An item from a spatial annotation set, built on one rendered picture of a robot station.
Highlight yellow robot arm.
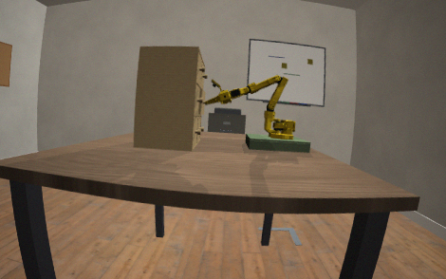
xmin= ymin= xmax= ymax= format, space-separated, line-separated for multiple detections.
xmin=229 ymin=75 xmax=294 ymax=140

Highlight brown wooden chest of drawers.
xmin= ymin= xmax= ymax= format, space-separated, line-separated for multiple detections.
xmin=134 ymin=46 xmax=204 ymax=151

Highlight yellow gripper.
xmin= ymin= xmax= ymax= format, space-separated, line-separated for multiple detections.
xmin=205 ymin=80 xmax=232 ymax=104

